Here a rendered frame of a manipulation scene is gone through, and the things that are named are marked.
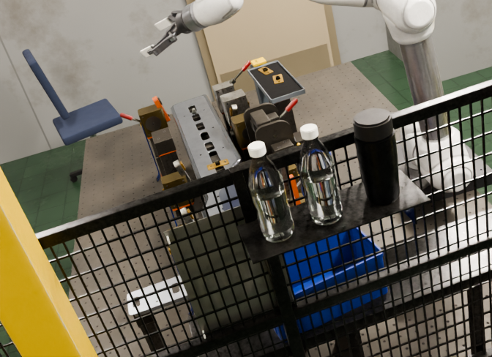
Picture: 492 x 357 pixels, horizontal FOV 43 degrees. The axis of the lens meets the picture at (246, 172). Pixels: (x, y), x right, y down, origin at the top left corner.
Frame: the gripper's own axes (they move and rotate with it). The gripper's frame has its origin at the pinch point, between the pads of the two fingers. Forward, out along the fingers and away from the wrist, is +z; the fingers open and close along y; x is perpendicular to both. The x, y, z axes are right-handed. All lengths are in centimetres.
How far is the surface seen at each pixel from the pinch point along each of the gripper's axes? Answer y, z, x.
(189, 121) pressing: 14, 38, -50
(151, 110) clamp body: 16, 53, -38
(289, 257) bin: -72, -57, -37
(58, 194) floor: 50, 251, -98
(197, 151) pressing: -8, 20, -48
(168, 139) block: -3, 34, -41
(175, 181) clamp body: -33, 10, -37
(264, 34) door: 224, 150, -147
